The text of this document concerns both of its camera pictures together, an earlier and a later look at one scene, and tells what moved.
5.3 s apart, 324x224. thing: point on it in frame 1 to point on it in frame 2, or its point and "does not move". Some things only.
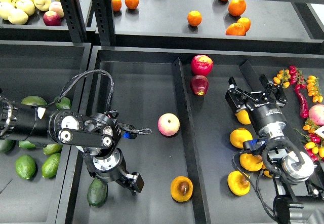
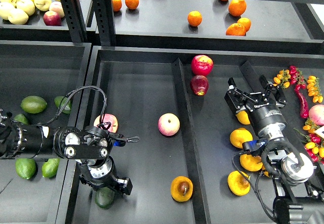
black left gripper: (132, 181) to (100, 175)
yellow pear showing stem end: (181, 188) does not move
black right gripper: (267, 118) does not move
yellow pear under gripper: (238, 136) does not move
